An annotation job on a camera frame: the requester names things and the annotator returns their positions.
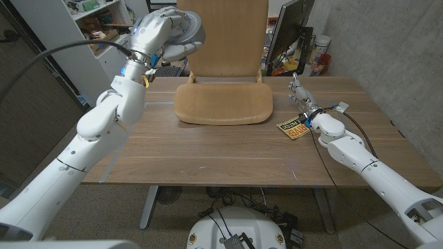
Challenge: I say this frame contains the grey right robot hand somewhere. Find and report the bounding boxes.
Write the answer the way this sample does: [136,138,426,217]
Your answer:
[288,72,325,120]

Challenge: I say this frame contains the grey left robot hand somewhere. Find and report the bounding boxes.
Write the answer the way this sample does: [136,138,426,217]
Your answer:
[128,6,204,70]

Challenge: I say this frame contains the grey duct tape roll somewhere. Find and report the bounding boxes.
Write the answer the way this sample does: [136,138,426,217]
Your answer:
[172,10,207,46]

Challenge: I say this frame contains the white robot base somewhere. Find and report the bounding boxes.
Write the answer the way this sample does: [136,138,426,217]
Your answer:
[186,206,287,249]

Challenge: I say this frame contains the yellow black warning sticker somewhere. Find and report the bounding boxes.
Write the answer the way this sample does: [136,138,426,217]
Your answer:
[275,116,313,140]

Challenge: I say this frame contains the light wooden chair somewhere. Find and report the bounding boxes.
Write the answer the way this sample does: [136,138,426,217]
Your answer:
[172,0,274,126]

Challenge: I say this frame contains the black keyboard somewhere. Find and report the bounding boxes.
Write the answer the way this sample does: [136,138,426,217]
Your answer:
[153,65,183,78]

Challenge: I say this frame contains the cardboard box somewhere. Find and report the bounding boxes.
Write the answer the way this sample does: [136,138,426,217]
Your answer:
[90,28,120,55]

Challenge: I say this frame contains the white plastic tub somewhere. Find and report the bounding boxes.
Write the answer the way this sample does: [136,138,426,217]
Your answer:
[309,34,332,65]

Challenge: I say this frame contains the green box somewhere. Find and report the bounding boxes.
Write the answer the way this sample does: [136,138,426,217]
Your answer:
[80,0,102,12]

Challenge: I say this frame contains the black computer monitor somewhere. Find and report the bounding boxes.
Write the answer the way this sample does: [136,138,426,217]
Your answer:
[264,0,316,76]

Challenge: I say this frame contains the white shelf cabinet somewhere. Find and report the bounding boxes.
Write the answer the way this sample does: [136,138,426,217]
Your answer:
[10,0,140,107]

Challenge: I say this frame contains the grey table leg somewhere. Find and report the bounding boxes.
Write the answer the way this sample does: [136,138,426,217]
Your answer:
[312,188,336,235]
[138,185,160,231]

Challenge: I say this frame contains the black power adapter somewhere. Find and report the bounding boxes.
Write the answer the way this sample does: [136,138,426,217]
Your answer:
[279,211,306,247]

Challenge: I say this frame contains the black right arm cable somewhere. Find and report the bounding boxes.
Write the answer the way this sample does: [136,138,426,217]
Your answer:
[323,106,379,159]

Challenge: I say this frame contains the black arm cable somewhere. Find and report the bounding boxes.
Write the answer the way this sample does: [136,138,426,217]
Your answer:
[0,39,135,102]
[323,106,379,159]

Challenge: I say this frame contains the thin black hanging cable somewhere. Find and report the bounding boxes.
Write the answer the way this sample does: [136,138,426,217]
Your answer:
[309,127,411,249]

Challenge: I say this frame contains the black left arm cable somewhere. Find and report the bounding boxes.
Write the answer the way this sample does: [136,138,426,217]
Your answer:
[0,39,135,102]

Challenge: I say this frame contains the tangled black floor cables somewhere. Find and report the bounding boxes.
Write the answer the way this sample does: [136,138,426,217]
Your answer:
[196,186,280,224]

